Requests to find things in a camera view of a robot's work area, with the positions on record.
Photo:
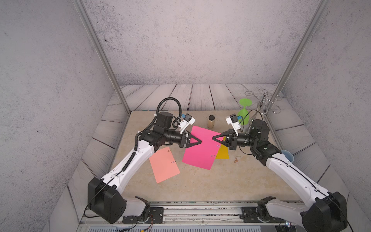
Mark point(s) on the left aluminium frame post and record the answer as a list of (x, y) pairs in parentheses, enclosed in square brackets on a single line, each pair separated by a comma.
[(100, 51)]

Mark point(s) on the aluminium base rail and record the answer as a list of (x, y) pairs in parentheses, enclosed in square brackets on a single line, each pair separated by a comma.
[(193, 217)]

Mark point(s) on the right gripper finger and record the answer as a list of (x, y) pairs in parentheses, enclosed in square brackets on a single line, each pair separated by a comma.
[(225, 141), (225, 134)]

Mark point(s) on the aluminium frame post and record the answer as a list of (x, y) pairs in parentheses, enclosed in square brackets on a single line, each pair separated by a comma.
[(309, 31), (100, 51)]

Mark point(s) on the magenta paper sheet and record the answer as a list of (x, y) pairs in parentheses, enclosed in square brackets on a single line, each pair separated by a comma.
[(200, 155)]

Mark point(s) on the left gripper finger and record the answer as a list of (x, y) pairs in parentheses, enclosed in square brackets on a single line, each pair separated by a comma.
[(194, 139), (189, 145)]

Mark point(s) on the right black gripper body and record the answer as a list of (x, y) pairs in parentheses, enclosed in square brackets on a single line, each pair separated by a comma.
[(244, 140)]

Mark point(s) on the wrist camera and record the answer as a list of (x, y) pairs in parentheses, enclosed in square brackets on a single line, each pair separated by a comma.
[(234, 122), (186, 120)]

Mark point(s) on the right aluminium frame post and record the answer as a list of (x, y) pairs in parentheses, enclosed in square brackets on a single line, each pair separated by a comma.
[(309, 31)]

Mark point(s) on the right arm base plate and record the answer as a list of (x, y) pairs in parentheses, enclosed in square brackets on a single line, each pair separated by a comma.
[(250, 215)]

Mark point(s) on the green plastic wine glass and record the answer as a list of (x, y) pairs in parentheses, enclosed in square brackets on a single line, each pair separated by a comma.
[(243, 116)]

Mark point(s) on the chrome glass holder stand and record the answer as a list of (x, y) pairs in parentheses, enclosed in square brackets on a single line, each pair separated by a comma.
[(263, 100)]

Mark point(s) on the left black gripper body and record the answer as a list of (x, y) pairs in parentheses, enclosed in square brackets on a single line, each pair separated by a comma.
[(173, 137)]

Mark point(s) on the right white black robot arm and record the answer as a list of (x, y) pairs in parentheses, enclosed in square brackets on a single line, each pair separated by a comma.
[(323, 211)]

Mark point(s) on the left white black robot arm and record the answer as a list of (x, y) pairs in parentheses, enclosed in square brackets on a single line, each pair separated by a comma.
[(167, 127)]

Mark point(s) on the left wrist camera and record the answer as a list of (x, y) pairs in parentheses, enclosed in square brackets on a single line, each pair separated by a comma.
[(186, 120)]

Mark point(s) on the yellow paper sheet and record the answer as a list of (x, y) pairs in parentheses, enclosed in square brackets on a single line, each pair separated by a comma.
[(223, 153)]

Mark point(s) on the small black-capped bottle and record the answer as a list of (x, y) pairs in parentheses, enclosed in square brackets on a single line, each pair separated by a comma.
[(211, 121)]

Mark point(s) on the light blue cup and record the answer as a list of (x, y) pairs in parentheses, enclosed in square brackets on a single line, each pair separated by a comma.
[(288, 155)]

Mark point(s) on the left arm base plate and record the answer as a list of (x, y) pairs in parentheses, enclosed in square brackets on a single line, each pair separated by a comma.
[(150, 215)]

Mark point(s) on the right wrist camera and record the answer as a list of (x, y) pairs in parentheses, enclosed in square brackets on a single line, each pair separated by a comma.
[(234, 122)]

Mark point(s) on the salmon pink paper sheet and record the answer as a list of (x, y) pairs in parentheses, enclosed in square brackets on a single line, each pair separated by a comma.
[(163, 165)]

